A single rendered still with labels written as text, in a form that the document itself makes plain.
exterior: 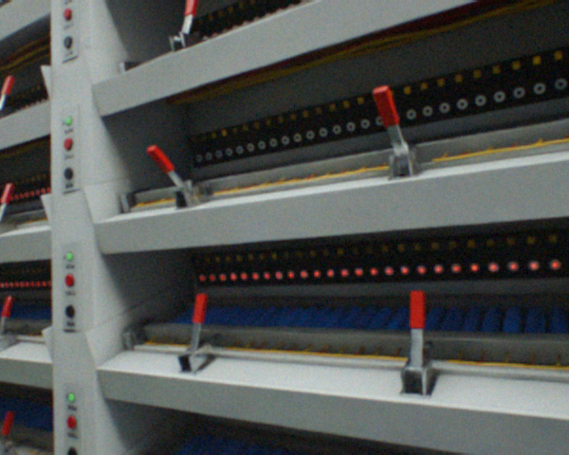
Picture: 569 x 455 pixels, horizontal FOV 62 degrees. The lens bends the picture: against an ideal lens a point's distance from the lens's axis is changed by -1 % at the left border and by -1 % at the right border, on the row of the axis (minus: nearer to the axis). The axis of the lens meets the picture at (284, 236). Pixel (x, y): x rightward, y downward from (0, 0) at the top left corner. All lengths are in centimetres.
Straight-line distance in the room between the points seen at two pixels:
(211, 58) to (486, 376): 45
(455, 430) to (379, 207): 20
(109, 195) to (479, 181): 49
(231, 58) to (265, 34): 5
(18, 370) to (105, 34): 53
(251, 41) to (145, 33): 32
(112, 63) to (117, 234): 26
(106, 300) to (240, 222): 26
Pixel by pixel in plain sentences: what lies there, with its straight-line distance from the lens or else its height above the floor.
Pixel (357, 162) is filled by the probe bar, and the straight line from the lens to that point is 52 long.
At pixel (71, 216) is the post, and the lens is 73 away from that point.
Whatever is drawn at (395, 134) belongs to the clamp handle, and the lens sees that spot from 44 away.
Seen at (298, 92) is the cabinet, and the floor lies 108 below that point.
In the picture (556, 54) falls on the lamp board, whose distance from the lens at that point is 61.
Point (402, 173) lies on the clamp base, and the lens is 45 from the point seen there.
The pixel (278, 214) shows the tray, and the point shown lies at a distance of 50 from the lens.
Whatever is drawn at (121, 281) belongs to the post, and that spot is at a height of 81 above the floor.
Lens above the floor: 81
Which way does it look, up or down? 4 degrees up
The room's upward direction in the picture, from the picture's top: 2 degrees counter-clockwise
